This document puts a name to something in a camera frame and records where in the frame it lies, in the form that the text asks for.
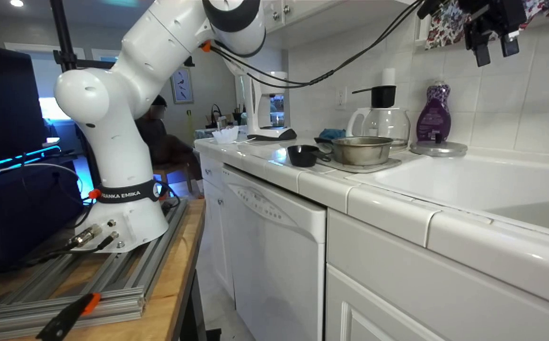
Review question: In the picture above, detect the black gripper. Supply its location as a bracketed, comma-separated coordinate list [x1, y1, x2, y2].
[455, 0, 531, 68]

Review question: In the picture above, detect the metal cooking pot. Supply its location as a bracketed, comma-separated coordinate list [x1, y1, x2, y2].
[330, 134, 396, 168]

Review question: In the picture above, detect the floral curtain valance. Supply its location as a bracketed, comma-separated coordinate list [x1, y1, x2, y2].
[423, 0, 474, 51]

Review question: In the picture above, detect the purple bottle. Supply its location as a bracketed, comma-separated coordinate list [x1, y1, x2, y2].
[415, 81, 455, 145]

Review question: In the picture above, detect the white paper towel roll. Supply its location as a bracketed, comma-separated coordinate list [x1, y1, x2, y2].
[381, 66, 398, 89]

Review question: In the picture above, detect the glass carafe with black top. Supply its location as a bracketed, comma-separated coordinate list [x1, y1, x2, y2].
[345, 83, 413, 151]

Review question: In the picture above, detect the white double sink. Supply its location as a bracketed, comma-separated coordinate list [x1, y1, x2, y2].
[373, 153, 549, 240]

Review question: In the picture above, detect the blue cloth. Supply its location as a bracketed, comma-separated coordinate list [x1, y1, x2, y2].
[317, 126, 351, 142]

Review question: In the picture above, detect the small black measuring cup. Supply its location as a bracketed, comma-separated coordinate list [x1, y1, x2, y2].
[286, 143, 324, 168]

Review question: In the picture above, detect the white under-sink cabinet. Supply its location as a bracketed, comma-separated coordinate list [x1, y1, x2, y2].
[322, 206, 549, 341]

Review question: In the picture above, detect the white crumpled paper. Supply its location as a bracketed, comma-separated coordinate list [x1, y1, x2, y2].
[211, 125, 243, 147]

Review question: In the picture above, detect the white dishwasher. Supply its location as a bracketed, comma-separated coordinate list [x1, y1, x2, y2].
[220, 162, 330, 341]

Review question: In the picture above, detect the seated person in dark clothes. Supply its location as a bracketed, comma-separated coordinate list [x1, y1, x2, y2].
[133, 92, 205, 198]

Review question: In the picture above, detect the wooden table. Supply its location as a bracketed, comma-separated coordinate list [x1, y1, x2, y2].
[0, 196, 209, 341]

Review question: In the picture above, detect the black vertical stand pole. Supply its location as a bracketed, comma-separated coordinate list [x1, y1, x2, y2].
[48, 0, 114, 73]

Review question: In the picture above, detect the black computer monitor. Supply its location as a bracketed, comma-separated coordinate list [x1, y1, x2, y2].
[0, 39, 52, 170]

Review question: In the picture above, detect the black tool with orange band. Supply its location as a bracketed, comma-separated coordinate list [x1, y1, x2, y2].
[35, 289, 105, 341]

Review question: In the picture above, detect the dark blue equipment box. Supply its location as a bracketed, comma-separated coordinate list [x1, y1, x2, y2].
[0, 159, 90, 274]

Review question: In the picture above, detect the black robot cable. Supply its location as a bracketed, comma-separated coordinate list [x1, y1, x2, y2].
[209, 0, 426, 90]

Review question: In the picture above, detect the framed wall picture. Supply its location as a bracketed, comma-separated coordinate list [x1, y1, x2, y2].
[169, 64, 197, 106]

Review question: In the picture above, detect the aluminium mounting frame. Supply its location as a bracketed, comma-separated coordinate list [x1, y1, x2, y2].
[0, 198, 190, 325]

